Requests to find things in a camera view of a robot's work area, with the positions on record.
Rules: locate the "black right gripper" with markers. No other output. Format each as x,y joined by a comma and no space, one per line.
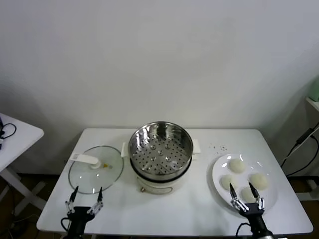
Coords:
252,211

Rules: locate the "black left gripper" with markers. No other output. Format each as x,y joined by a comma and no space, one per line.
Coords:
81,212

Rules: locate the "cream electric cooking pot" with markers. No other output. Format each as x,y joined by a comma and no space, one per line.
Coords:
154,185

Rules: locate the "white oval plate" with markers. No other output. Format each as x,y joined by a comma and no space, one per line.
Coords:
270,164

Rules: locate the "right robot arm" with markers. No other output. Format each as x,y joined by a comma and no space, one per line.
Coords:
260,229

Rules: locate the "white folding side table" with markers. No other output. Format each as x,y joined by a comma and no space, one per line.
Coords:
22,139

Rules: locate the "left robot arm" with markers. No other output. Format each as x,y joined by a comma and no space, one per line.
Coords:
76,230

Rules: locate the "white steamed baozi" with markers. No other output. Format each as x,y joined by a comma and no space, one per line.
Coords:
237,165
246,194
259,180
226,181

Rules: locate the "steel perforated steamer basket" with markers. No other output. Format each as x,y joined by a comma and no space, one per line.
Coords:
159,154

